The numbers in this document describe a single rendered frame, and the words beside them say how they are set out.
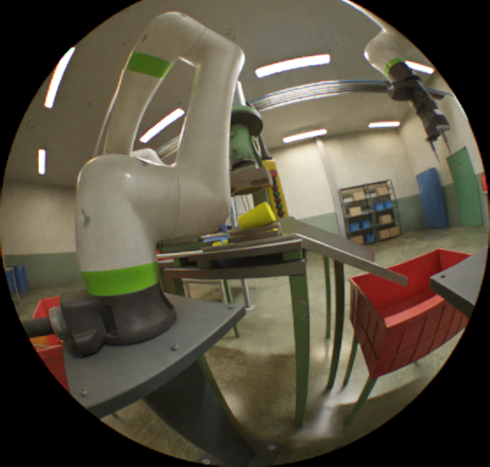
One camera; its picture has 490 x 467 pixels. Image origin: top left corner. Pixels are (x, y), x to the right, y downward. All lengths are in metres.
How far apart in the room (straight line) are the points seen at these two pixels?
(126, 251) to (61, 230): 8.27
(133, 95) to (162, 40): 0.14
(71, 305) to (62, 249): 8.16
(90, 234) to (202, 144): 0.22
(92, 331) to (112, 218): 0.14
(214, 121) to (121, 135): 0.26
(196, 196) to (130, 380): 0.24
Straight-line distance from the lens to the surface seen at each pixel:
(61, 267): 8.37
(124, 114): 0.45
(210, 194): 0.26
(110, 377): 0.18
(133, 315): 0.21
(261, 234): 0.47
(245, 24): 3.30
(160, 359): 0.18
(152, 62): 0.42
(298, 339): 0.45
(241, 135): 0.59
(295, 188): 5.86
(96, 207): 0.21
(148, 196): 0.22
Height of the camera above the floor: 1.03
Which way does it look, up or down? 5 degrees up
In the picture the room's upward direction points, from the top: 9 degrees counter-clockwise
